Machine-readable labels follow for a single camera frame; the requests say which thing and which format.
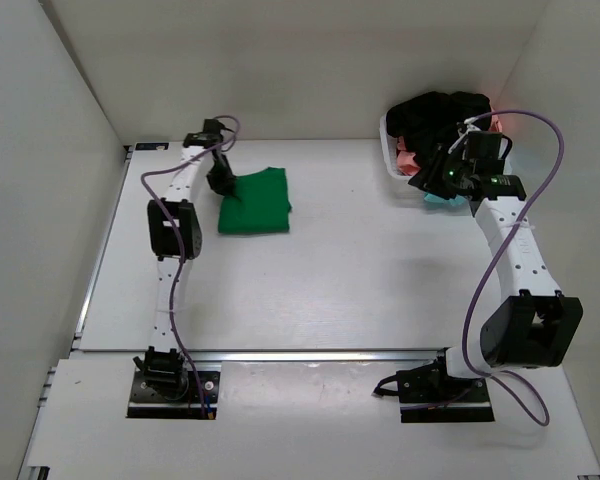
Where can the white plastic basket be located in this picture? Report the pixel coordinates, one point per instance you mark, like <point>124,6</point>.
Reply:
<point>388,147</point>

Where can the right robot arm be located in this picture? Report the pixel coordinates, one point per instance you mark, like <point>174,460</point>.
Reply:
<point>535,322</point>

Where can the teal t shirt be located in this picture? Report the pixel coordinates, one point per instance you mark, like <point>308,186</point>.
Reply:
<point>452,203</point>

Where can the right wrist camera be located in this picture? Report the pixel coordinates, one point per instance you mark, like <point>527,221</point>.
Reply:
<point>464,128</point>

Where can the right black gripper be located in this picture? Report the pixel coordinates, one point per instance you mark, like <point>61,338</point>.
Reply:
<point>426,180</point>

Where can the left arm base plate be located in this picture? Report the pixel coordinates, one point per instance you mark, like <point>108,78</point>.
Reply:
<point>147,402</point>

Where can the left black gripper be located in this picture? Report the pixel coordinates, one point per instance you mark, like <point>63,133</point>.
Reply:
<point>225,183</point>

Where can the black t shirt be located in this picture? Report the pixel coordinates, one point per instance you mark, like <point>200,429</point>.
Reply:
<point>431,118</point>

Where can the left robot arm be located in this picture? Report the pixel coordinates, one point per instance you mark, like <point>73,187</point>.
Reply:
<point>176,240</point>

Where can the pink t shirt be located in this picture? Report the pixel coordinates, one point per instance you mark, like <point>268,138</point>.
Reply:
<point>405,156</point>

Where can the aluminium table rail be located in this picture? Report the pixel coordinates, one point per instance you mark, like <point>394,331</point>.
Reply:
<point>313,355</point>

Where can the green t shirt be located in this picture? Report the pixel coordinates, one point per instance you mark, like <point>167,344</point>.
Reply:
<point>260,205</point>

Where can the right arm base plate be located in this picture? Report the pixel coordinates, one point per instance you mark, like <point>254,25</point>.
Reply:
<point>428,394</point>

